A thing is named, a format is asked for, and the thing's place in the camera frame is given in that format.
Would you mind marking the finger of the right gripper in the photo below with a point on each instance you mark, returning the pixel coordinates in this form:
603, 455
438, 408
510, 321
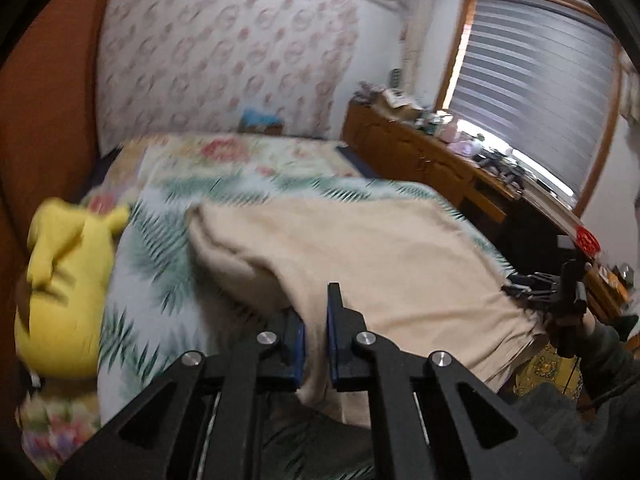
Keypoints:
523, 293
535, 278

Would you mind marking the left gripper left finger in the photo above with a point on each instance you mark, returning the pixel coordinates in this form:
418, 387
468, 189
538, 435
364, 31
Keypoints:
202, 417

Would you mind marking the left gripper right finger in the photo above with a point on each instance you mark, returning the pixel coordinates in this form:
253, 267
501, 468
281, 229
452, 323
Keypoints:
430, 417

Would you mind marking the beige printed t-shirt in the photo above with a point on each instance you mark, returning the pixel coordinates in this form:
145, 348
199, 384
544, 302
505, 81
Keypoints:
410, 269

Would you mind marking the person's right hand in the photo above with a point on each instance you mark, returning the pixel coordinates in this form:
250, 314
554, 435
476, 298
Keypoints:
589, 325

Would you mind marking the palm leaf print blanket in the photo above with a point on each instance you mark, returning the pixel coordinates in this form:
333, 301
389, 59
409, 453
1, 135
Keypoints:
162, 302

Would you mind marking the purple translucent container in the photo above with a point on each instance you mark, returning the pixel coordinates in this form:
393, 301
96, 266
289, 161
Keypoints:
467, 148

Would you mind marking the yellow pikachu plush toy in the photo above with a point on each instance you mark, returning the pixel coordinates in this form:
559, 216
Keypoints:
60, 298

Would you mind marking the pink bottle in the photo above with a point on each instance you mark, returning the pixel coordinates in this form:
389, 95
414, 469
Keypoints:
448, 132

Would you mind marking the wooden sideboard cabinet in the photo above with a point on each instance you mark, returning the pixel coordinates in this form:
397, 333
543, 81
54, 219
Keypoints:
523, 227

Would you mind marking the dark blue bed sheet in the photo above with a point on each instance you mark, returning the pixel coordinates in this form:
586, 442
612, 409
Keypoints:
357, 162

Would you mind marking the grey zebra window blind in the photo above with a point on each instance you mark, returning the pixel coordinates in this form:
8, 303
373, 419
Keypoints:
539, 77

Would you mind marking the open cardboard box on cabinet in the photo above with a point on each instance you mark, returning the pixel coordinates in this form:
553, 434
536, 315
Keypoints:
398, 105

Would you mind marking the small round fan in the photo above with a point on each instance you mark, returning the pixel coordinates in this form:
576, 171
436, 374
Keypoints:
395, 78

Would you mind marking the floral quilt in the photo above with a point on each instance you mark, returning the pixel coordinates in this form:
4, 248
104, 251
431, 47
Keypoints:
148, 159

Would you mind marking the beige tied window curtain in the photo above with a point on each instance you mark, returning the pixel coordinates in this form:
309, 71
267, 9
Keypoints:
418, 20

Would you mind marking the brown louvered wardrobe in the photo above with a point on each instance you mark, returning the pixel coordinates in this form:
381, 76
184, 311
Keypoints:
49, 144

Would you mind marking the cardboard box with blue items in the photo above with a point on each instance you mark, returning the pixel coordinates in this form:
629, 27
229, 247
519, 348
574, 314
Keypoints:
254, 121

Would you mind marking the pink circle pattern curtain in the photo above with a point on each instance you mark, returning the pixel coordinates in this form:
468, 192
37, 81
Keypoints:
181, 66

